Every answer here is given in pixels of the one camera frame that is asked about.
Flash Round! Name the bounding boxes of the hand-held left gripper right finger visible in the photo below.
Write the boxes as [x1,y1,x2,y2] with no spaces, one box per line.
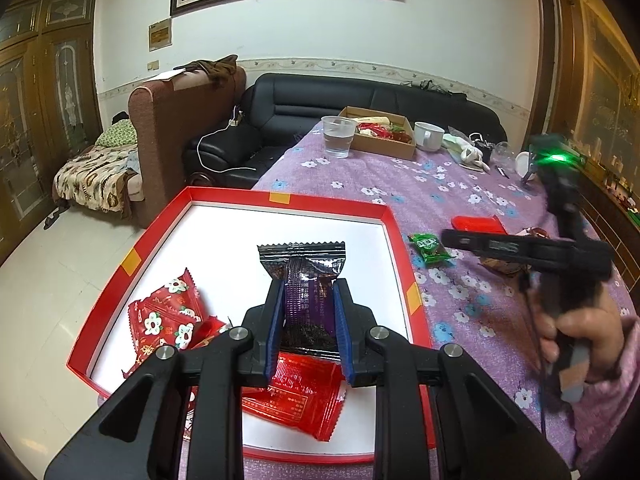
[332,278,571,480]

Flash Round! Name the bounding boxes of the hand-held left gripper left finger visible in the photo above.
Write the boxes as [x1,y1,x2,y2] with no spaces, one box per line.
[44,277,288,480]

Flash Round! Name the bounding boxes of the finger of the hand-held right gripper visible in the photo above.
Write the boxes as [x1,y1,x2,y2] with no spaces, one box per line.
[441,229,489,257]

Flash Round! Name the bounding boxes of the green candy packet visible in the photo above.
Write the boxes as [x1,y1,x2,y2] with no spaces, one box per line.
[407,232,457,268]

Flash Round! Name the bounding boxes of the gold snack packet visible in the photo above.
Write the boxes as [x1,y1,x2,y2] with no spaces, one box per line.
[479,256,528,277]

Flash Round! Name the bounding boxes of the black purple snack packet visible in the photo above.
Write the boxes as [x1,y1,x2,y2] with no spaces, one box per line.
[256,241,347,361]

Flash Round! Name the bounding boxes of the long red snack packet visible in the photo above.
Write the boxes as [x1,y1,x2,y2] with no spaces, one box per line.
[240,352,347,442]

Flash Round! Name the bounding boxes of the red floral snack packet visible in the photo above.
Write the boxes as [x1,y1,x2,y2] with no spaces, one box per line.
[121,267,211,380]

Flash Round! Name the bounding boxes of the red gift box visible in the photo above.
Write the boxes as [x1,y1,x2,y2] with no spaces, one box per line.
[66,186,436,463]

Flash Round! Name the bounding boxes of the person's right hand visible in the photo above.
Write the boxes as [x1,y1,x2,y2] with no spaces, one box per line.
[529,287,628,386]

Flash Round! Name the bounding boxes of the small red snack packet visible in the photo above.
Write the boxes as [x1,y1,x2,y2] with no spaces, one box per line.
[451,214,507,235]

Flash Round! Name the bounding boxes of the white glove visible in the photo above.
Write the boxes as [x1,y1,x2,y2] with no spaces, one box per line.
[460,142,492,175]

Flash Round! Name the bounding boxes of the white mug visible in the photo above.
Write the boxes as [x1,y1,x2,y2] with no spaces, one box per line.
[414,121,446,152]

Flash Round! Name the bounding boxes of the cardboard box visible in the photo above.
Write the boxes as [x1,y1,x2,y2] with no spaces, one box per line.
[338,106,417,161]

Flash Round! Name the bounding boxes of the wooden display cabinet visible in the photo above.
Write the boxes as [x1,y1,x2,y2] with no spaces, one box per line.
[532,0,640,271]

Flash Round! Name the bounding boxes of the pile of mixed candies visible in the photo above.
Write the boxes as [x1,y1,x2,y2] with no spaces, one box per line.
[352,114,415,146]

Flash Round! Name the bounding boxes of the dark cloth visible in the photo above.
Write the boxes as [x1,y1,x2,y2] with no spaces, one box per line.
[400,79,468,98]

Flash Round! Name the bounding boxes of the clear plastic cup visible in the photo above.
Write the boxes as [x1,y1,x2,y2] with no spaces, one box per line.
[321,115,358,159]

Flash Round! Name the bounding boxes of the black leather sofa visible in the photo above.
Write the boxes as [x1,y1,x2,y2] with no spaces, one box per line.
[182,72,508,191]

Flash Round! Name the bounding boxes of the brown armchair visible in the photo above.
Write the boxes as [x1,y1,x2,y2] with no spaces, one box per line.
[127,62,248,231]

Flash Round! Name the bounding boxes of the patterned blanket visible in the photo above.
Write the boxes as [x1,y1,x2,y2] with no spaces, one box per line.
[52,142,143,213]

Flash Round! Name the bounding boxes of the dark slipper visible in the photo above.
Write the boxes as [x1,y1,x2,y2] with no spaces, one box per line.
[42,205,66,231]

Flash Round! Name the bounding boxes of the green pillow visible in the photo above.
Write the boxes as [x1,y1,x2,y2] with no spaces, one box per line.
[96,120,138,148]

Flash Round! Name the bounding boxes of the brown clothes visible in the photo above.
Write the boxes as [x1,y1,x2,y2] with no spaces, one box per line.
[173,55,240,86]

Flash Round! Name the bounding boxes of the wooden glass-door cabinet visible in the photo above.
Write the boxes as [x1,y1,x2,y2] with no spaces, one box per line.
[0,0,103,261]

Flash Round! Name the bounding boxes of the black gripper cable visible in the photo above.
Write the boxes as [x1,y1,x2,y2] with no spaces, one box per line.
[520,267,550,433]

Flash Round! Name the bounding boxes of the white charger cable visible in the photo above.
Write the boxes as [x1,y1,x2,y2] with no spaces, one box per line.
[196,105,261,173]

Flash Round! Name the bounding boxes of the wall plaque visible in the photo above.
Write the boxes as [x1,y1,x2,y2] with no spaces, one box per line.
[148,16,173,52]

